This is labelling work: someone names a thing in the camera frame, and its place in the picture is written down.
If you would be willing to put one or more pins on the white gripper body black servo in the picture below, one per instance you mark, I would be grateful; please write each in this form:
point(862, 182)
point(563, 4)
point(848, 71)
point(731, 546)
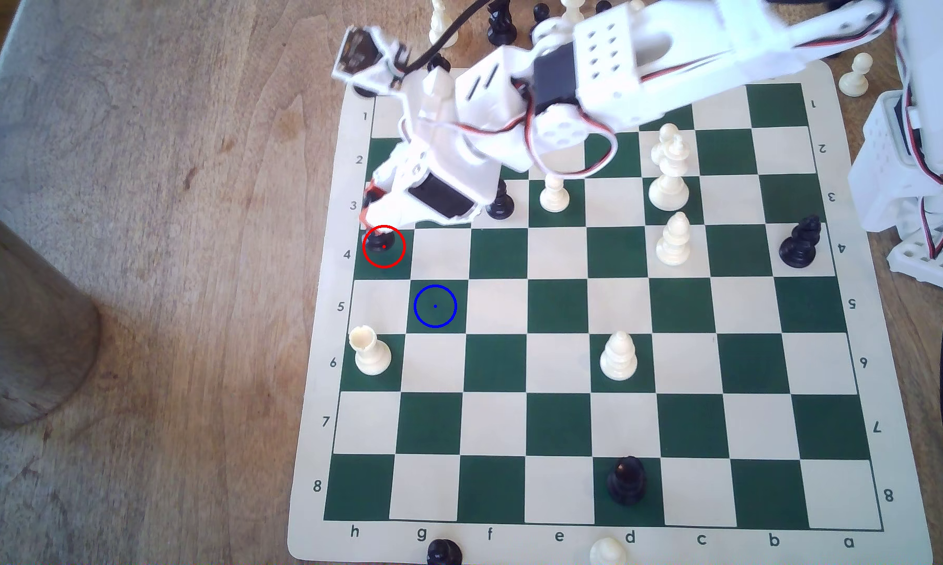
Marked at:
point(438, 194)

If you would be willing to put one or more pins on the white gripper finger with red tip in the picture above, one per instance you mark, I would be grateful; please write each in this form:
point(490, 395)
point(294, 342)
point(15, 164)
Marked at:
point(389, 213)
point(402, 169)

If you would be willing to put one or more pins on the black chess bishop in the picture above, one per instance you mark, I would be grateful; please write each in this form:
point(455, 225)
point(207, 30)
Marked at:
point(383, 248)

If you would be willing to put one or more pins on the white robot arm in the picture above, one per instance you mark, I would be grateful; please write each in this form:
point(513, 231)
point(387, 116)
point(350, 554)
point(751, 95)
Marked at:
point(675, 47)

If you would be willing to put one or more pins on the black chess pawn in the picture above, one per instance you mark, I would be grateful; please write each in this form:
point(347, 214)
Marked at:
point(540, 14)
point(501, 202)
point(444, 553)

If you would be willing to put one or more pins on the white chess pawn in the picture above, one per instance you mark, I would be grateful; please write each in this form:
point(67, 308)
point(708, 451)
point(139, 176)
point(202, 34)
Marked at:
point(554, 194)
point(664, 141)
point(856, 75)
point(608, 552)

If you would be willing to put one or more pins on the white chess rook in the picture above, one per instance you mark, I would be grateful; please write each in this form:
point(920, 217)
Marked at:
point(371, 353)

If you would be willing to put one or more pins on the white chess bishop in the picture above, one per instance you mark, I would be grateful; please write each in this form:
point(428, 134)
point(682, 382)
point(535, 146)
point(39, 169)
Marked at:
point(674, 242)
point(619, 357)
point(438, 20)

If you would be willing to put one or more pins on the black chess knight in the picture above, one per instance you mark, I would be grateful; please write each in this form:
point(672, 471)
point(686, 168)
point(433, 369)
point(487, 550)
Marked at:
point(799, 243)
point(501, 23)

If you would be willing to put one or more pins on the white chess king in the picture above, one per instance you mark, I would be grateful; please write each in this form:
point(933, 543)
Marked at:
point(669, 188)

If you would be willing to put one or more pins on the white chess queen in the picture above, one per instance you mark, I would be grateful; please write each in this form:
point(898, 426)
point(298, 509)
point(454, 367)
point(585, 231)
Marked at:
point(572, 8)

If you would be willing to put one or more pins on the green and cream chess mat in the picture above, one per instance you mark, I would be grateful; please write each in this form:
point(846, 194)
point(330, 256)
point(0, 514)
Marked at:
point(565, 424)

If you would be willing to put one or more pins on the black chess rook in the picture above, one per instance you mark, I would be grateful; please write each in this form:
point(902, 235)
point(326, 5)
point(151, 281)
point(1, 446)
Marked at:
point(626, 480)

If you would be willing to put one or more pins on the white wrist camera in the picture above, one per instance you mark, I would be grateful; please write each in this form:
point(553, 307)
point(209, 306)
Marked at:
point(365, 56)

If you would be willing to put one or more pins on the wooden cylinder post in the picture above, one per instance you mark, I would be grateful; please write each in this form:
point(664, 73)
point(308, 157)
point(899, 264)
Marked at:
point(24, 322)

